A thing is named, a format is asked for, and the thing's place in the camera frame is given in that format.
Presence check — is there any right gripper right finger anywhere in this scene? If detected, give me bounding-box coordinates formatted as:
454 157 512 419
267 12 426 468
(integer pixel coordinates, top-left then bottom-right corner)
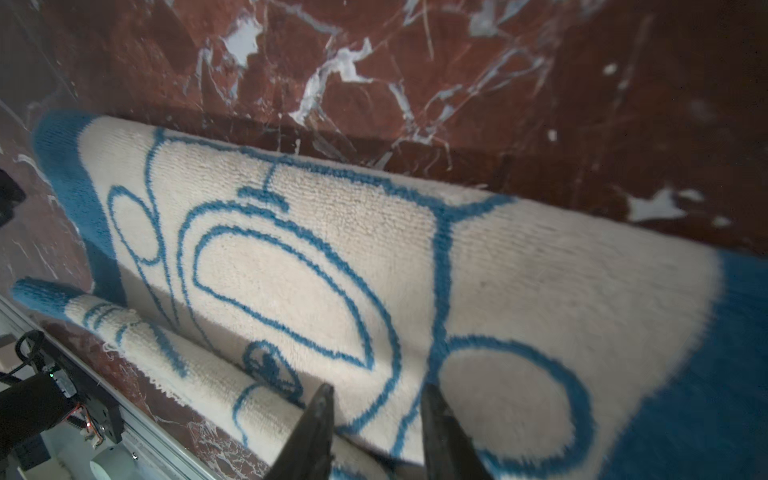
420 384 492 480

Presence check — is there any blue beige Doraemon towel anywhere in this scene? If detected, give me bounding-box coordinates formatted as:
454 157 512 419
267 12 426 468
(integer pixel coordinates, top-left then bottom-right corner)
11 111 767 479

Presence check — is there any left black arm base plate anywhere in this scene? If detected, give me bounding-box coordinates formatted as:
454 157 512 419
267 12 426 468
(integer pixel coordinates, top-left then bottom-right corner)
32 340 124 446

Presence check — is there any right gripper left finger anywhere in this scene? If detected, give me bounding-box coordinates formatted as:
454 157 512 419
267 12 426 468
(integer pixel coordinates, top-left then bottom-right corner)
265 383 335 480

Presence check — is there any aluminium front rail frame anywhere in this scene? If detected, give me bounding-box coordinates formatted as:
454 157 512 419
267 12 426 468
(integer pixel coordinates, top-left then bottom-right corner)
0 293 217 480

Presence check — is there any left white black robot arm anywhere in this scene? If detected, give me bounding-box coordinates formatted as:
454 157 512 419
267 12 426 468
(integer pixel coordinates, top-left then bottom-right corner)
1 372 74 458

